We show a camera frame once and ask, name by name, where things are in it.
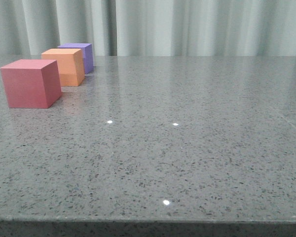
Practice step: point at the orange foam cube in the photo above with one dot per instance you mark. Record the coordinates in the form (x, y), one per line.
(70, 64)

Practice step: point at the purple foam cube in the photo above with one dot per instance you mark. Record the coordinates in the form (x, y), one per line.
(87, 53)

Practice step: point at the pale green curtain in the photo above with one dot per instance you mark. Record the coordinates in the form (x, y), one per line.
(151, 27)

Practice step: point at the red foam cube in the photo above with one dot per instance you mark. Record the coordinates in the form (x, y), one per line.
(31, 83)

